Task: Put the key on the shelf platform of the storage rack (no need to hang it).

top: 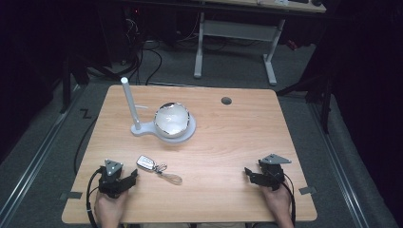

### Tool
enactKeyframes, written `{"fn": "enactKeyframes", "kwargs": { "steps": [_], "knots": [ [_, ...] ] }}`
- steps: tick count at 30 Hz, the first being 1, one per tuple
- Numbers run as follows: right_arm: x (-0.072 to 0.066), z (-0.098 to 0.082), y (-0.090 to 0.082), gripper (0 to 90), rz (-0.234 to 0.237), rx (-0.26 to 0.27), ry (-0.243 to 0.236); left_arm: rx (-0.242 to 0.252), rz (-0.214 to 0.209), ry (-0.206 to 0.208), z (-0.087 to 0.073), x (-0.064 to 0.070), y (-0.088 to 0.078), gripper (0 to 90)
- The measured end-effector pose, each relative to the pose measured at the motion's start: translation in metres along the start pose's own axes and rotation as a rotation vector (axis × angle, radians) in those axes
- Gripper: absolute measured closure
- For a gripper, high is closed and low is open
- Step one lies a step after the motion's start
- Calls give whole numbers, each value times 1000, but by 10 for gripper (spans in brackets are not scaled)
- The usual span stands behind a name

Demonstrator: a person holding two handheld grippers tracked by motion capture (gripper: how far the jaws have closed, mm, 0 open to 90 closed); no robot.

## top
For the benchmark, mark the silver car key with keyring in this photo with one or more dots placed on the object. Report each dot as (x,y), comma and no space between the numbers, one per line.
(146,162)

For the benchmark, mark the white-legged wooden desk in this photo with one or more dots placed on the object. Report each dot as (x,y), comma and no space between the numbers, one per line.
(237,30)

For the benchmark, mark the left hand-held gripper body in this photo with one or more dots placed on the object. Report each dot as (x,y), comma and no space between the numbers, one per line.
(110,185)

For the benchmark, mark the white bowl with silver rim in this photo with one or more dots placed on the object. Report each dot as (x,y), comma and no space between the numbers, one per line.
(171,120)

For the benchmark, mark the white stand with pole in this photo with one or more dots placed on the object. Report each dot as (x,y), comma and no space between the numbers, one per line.
(136,125)

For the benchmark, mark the metal floor rail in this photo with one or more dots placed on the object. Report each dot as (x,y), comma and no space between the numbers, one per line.
(34,161)
(340,171)

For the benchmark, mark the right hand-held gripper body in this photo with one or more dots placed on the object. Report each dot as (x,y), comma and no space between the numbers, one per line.
(272,174)

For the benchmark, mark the person's left hand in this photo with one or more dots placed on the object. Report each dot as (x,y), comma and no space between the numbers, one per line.
(109,209)

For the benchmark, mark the grey tape strip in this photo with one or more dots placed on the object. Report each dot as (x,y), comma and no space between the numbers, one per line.
(307,190)
(71,195)

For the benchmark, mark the dark metal stand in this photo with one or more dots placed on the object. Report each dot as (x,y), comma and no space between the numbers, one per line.
(320,95)
(67,85)

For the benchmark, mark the person's right hand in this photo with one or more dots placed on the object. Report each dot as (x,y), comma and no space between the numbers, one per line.
(278,205)

